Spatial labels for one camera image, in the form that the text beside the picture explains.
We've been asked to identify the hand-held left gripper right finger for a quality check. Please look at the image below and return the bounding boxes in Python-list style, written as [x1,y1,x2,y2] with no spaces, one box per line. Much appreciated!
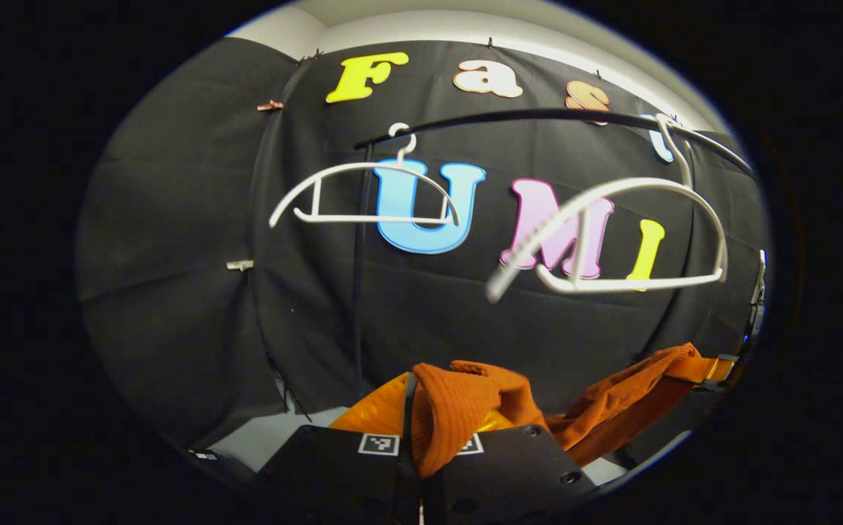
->
[421,411,599,525]

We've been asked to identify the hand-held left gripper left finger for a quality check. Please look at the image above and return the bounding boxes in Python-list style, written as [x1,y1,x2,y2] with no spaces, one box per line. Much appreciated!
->
[256,372,427,525]

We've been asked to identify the orange corduroy jacket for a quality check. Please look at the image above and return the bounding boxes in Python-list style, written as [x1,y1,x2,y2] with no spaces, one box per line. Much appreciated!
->
[410,342,701,479]

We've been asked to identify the white plastic hanger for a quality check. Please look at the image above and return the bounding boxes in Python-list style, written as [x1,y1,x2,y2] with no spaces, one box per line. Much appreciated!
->
[485,112,729,304]
[268,122,461,229]

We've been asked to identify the black clothes rack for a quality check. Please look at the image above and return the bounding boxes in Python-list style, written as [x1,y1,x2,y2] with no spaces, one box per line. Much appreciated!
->
[352,108,755,380]

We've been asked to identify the black backdrop cloth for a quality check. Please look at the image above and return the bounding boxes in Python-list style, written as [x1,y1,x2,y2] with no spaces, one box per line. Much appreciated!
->
[75,36,769,454]

